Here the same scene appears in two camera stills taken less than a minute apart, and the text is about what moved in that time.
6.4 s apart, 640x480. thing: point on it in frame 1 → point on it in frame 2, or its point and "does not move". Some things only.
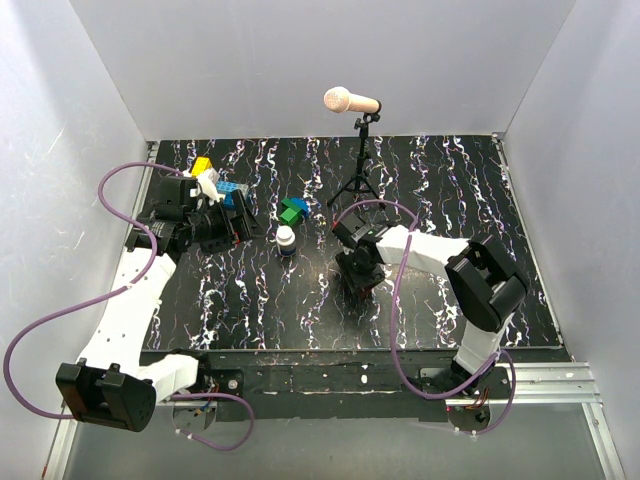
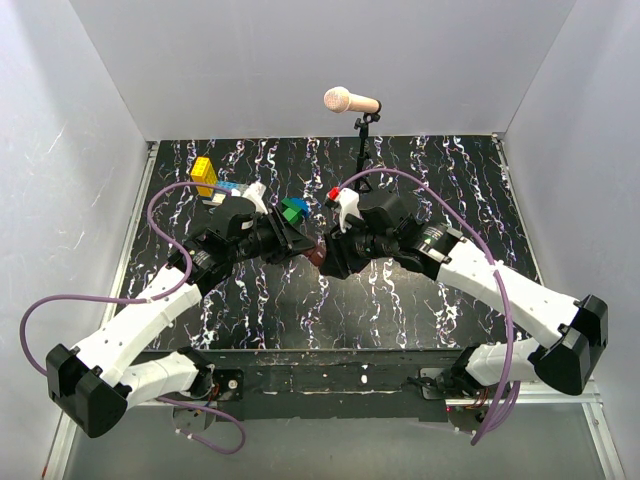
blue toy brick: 306,211 does not move
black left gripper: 245,224 → 294,241
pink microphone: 339,99 does not move
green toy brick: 290,214 does not move
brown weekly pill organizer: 365,290 → 318,255
